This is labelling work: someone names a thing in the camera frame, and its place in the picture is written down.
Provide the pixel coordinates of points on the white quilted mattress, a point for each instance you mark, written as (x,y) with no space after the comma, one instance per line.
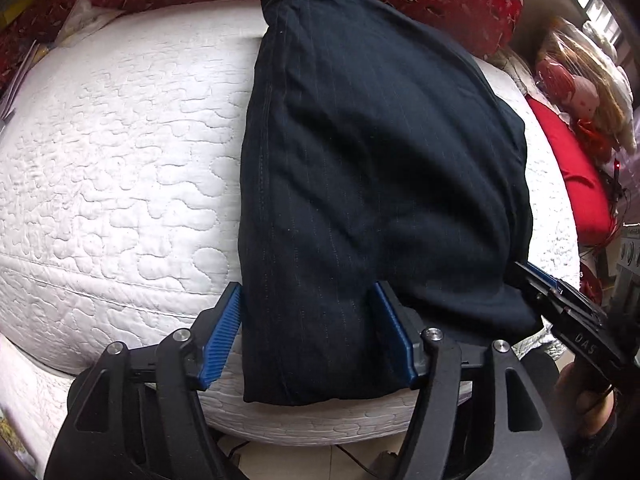
(125,185)

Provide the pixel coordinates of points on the red pillow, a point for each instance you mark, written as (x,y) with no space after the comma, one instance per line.
(575,175)

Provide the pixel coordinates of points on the person's right hand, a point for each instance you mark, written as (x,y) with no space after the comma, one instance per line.
(575,390)

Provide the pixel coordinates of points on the doll in plastic wrap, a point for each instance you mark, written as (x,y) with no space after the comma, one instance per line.
(575,90)

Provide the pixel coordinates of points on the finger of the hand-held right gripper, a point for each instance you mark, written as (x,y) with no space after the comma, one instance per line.
(552,282)
(537,295)

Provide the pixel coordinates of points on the white plastic bag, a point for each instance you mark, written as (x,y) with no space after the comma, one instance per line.
(82,20)

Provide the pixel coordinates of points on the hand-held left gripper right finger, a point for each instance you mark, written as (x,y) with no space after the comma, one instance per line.
(395,335)

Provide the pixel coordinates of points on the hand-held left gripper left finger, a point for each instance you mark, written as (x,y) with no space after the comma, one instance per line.
(222,340)

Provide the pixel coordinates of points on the navy pinstriped pants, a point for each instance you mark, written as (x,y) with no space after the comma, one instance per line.
(375,160)

